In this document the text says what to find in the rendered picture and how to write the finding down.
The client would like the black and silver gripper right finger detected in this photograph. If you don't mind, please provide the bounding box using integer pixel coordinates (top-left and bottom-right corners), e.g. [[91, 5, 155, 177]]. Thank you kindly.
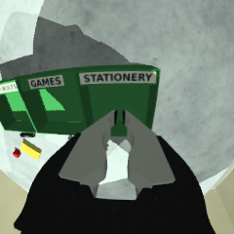
[[123, 110, 215, 234]]

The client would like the green rack of labelled bins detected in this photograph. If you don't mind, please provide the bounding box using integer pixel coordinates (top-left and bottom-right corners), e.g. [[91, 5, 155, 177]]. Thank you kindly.
[[0, 64, 161, 137]]

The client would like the red die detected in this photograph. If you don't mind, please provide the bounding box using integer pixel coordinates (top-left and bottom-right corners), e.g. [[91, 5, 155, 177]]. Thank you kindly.
[[13, 149, 21, 158]]

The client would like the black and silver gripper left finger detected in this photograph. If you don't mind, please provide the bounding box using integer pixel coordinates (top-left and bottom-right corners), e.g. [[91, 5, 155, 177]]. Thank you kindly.
[[14, 109, 117, 231]]

